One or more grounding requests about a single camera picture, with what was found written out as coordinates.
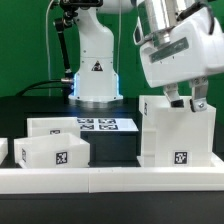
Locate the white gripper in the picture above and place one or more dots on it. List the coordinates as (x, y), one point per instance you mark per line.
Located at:
(192, 53)

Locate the white drawer cabinet frame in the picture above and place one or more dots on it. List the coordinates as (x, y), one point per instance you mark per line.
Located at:
(176, 137)

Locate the white drawer box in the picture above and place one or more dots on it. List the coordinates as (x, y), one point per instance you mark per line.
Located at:
(52, 125)
(52, 151)

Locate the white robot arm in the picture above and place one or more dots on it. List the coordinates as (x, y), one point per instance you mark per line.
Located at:
(96, 82)

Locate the marker tag sheet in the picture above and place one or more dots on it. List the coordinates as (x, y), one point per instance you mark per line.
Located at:
(107, 124)

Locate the white fence wall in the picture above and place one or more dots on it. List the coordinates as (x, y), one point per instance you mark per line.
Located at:
(93, 180)

